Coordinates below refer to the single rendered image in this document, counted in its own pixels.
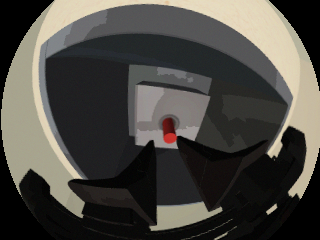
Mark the red peg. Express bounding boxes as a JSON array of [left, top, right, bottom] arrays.
[[163, 119, 177, 144]]

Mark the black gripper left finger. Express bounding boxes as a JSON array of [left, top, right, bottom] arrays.
[[68, 140, 157, 227]]

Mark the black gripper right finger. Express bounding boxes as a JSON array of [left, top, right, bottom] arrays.
[[176, 136, 269, 212]]

